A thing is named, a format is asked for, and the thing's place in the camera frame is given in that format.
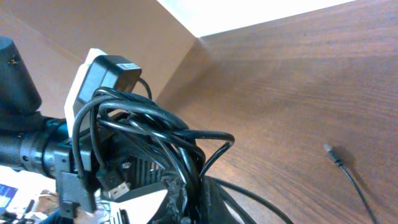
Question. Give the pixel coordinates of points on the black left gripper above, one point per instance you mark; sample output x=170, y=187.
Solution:
x=117, y=164

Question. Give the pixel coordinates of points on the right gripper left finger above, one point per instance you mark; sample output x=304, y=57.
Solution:
x=172, y=209

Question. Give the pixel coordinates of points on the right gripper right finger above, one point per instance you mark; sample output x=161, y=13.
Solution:
x=212, y=208

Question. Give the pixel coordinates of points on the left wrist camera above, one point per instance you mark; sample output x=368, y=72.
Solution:
x=99, y=70

